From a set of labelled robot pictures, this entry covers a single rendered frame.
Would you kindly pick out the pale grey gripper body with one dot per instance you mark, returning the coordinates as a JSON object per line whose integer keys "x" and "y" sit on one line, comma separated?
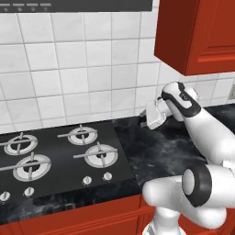
{"x": 155, "y": 115}

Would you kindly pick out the red wall cabinet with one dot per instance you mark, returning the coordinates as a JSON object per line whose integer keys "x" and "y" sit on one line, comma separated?
{"x": 171, "y": 33}

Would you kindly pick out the dark grey range hood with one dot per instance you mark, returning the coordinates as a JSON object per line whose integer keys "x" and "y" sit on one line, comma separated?
{"x": 76, "y": 5}

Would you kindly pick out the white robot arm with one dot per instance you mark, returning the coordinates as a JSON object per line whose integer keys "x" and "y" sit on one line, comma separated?
{"x": 211, "y": 134}

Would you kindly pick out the black gas hob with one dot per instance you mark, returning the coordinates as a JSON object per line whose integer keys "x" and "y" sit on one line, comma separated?
{"x": 61, "y": 159}

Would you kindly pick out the white hob knob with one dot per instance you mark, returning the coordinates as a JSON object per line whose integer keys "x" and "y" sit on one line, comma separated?
{"x": 4, "y": 196}
{"x": 107, "y": 176}
{"x": 29, "y": 191}
{"x": 87, "y": 180}

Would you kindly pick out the red wall cabinet door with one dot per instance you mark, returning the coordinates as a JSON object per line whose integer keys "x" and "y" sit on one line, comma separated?
{"x": 214, "y": 36}

